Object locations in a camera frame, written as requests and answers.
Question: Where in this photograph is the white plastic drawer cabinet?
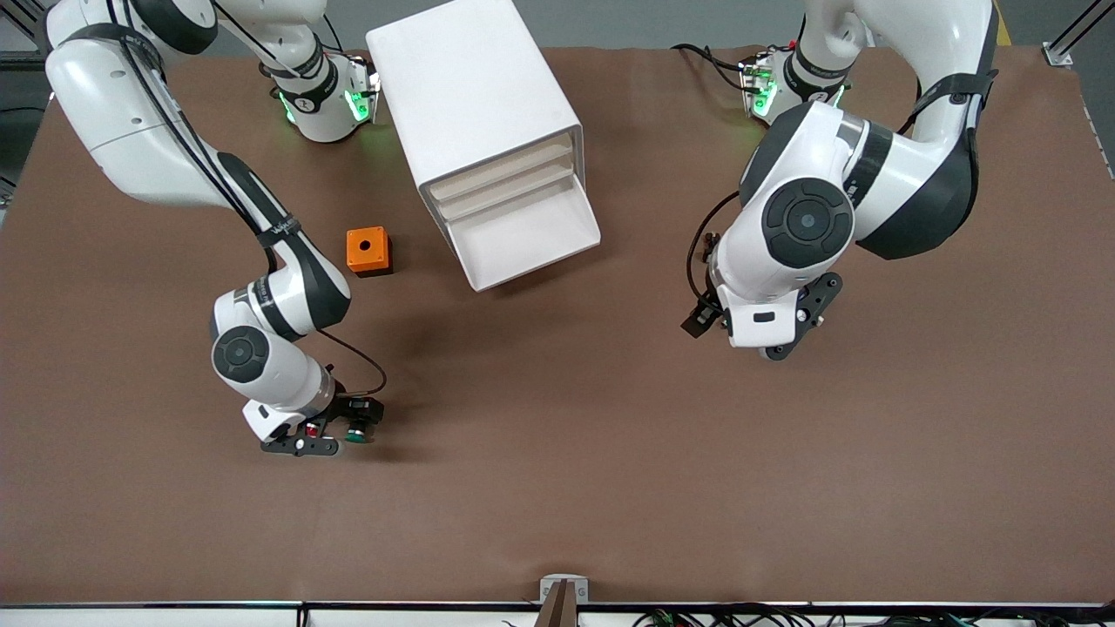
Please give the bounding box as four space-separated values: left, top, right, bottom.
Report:
366 0 602 293

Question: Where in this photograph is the brown table mat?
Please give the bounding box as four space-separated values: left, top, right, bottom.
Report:
0 45 1115 606

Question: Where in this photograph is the grey base connector box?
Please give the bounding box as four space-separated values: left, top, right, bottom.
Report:
740 54 776 118
347 59 382 123

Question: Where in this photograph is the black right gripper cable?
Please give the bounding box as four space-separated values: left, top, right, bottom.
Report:
318 329 389 401

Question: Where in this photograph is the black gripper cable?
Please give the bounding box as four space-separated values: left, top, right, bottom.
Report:
318 329 389 401
686 192 741 306

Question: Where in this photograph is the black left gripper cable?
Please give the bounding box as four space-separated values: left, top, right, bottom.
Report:
686 192 741 306

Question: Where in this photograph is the orange push-button enclosure box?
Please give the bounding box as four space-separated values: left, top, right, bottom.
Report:
346 226 393 278

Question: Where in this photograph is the grey bracket with brown post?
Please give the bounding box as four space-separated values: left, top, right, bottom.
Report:
536 573 591 627

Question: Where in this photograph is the tangled cable bundle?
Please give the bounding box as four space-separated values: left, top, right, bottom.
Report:
632 603 1115 627

